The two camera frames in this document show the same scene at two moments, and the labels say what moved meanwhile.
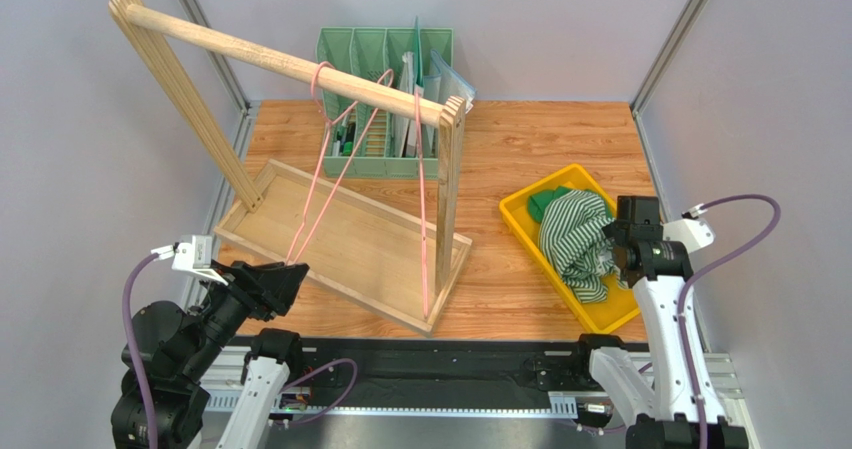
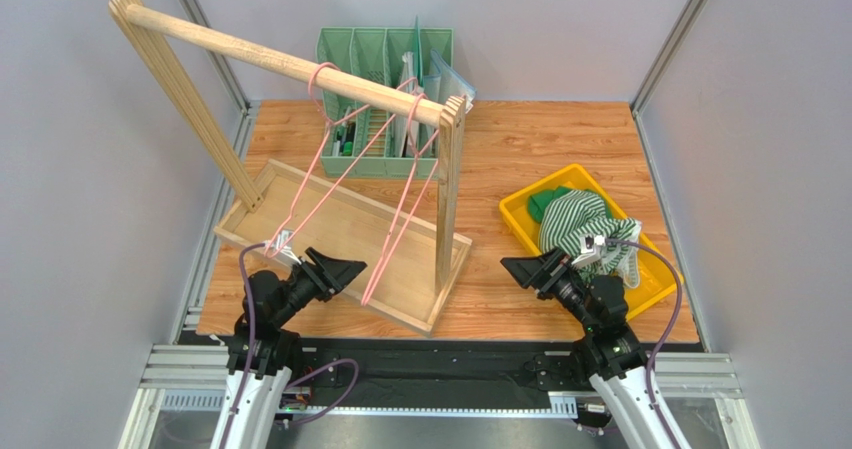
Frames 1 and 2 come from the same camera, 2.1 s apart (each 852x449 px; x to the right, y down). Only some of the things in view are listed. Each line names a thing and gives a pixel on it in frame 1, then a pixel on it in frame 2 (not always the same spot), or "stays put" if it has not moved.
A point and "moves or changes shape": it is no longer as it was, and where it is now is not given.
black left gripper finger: x=279 y=283 to x=336 y=272
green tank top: x=538 y=202 stays put
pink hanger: x=294 y=257 moves or changes shape
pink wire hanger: x=421 y=207 to x=373 y=281
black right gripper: x=616 y=254 to x=550 y=277
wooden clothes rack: x=399 y=264 stays put
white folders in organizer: x=415 y=139 stays put
